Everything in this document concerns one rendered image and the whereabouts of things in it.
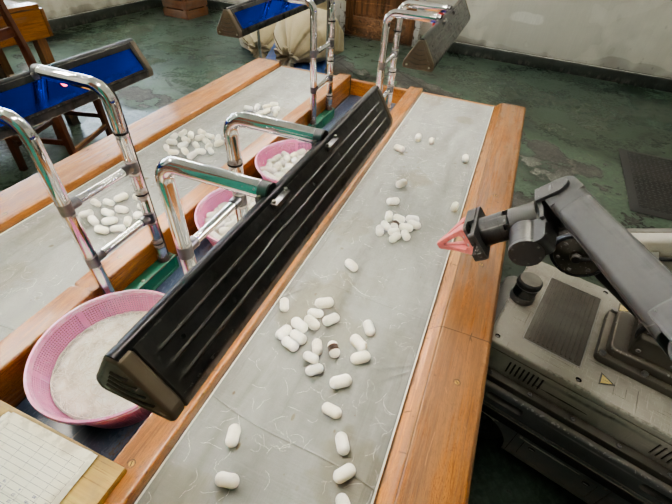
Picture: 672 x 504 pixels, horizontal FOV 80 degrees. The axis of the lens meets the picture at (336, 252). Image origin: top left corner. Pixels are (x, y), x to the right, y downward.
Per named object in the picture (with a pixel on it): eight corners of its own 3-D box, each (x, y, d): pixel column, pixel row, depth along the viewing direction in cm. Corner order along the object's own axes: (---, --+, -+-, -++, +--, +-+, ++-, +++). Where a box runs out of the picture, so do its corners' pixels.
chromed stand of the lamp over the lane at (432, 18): (429, 138, 154) (458, 4, 124) (417, 161, 140) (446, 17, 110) (382, 127, 159) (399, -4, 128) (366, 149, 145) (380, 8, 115)
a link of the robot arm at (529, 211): (551, 216, 74) (540, 192, 72) (552, 239, 69) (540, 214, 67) (513, 227, 78) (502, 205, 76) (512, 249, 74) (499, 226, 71)
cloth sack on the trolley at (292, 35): (348, 52, 382) (351, 7, 356) (312, 75, 332) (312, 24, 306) (297, 43, 398) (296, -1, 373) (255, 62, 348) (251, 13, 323)
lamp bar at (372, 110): (392, 127, 76) (398, 88, 71) (174, 426, 32) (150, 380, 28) (353, 118, 78) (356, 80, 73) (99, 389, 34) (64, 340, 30)
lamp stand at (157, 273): (180, 266, 97) (121, 76, 67) (117, 327, 83) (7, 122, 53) (119, 244, 102) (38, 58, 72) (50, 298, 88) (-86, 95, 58)
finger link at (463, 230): (428, 239, 81) (472, 226, 75) (435, 220, 86) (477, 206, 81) (443, 264, 84) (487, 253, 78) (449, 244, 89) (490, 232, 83)
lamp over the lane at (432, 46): (469, 21, 143) (475, -3, 138) (432, 72, 100) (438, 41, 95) (447, 18, 145) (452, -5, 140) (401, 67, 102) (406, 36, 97)
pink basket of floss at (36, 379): (196, 306, 88) (187, 276, 81) (211, 419, 70) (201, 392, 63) (60, 337, 80) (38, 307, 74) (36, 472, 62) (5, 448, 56)
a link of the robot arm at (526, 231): (592, 209, 69) (567, 174, 67) (599, 252, 62) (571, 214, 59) (526, 236, 78) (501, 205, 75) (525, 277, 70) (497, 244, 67)
